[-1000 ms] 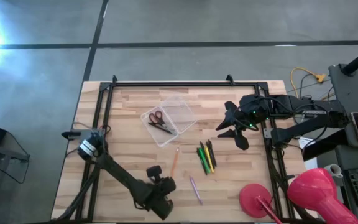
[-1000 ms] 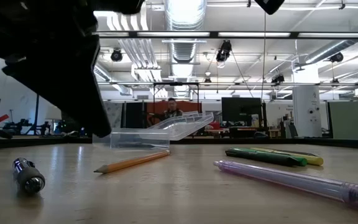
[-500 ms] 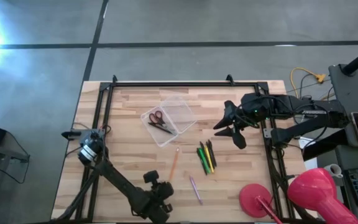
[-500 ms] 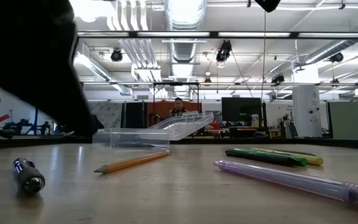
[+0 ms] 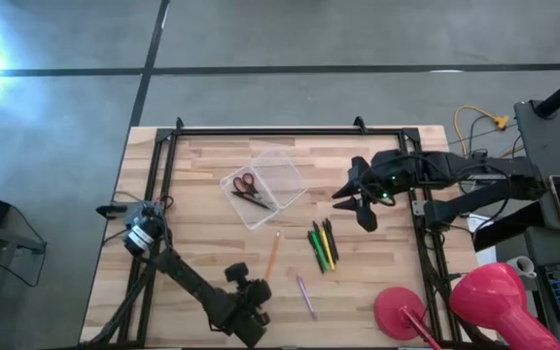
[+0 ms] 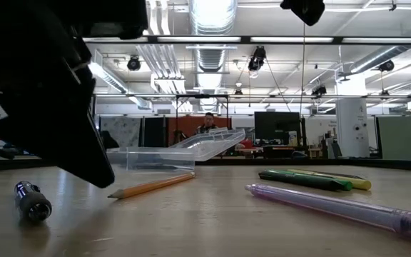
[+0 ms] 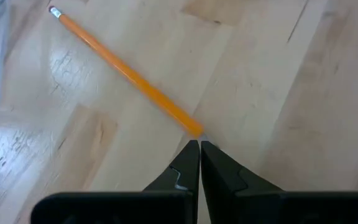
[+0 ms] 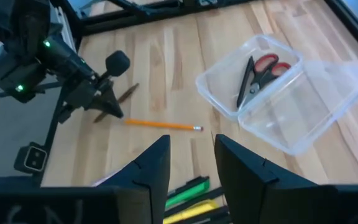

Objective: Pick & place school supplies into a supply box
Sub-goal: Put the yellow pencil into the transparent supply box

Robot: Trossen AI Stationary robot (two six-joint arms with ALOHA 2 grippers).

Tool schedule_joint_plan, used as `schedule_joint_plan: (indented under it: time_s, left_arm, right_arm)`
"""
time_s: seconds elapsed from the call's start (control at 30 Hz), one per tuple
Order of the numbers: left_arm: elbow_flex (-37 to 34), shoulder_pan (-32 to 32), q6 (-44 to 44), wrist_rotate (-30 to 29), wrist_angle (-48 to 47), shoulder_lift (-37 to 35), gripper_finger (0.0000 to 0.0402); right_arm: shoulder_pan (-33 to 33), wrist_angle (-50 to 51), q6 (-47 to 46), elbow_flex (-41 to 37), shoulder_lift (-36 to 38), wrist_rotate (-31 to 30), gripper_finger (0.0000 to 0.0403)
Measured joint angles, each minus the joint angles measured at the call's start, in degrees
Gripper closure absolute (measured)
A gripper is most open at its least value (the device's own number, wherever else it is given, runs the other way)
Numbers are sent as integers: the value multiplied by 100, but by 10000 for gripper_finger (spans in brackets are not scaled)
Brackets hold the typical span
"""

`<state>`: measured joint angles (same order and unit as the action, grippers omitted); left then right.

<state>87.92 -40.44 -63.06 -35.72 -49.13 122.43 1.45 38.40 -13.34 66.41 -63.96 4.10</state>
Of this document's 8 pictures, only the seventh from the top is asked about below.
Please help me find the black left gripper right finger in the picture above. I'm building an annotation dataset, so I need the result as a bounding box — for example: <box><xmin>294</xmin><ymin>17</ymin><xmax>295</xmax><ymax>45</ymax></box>
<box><xmin>200</xmin><ymin>141</ymin><xmax>358</xmax><ymax>224</ymax></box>

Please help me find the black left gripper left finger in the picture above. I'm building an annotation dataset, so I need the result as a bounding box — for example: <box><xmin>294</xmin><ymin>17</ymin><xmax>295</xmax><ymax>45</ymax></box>
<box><xmin>31</xmin><ymin>139</ymin><xmax>200</xmax><ymax>224</ymax></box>

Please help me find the orange pencil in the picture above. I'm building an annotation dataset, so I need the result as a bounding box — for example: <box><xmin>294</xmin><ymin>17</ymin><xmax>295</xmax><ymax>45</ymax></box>
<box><xmin>48</xmin><ymin>5</ymin><xmax>204</xmax><ymax>139</ymax></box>

